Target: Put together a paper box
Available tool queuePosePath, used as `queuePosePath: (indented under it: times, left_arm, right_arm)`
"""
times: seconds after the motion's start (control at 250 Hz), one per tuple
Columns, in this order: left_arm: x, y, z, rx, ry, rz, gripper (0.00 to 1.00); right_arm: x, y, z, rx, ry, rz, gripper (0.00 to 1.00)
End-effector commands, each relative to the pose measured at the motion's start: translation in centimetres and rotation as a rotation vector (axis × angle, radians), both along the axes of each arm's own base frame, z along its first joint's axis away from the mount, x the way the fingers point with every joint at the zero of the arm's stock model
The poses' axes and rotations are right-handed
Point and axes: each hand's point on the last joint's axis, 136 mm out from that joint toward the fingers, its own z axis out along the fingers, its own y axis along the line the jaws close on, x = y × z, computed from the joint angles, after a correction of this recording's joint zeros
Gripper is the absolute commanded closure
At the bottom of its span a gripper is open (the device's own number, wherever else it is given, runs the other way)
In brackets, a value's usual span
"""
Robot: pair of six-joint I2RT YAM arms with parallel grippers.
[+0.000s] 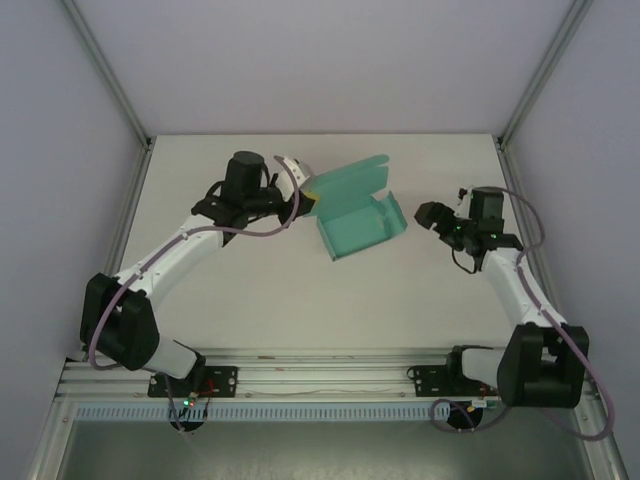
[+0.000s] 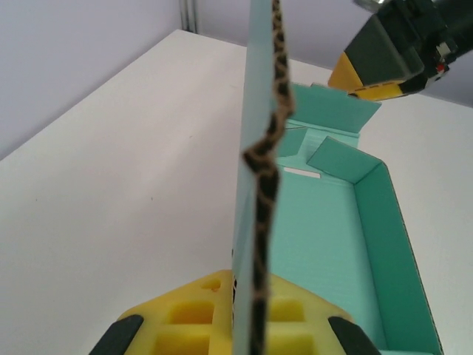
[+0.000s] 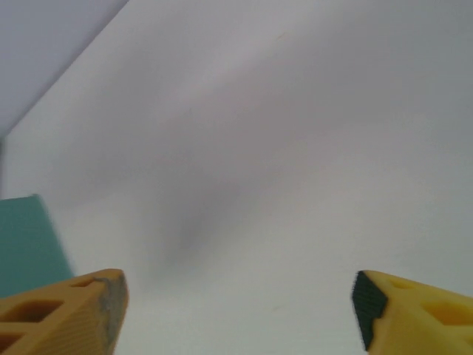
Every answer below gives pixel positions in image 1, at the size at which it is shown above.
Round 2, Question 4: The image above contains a teal paper box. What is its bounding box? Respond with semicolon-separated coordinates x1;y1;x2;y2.
312;154;409;263

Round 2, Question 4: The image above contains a grey metal sheet panel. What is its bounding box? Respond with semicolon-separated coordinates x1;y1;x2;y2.
54;419;596;480

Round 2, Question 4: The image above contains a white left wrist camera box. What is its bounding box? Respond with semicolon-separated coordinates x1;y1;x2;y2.
273;155;316;194

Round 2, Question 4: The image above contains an aluminium table side rail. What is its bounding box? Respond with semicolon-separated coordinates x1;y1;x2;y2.
497;137;629;480
27;137;154;480

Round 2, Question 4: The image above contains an aluminium frame post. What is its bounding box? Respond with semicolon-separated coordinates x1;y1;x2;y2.
497;0;596;149
59;0;154;149

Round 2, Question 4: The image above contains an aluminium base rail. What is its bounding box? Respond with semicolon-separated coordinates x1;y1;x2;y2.
54;347;599;401

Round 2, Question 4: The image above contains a black round cable grommet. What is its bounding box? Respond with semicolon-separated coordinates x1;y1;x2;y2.
169;417;206;434
444;399;484;432

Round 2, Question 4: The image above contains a grey slotted cable duct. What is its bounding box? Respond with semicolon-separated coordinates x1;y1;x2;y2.
73;403;454;422

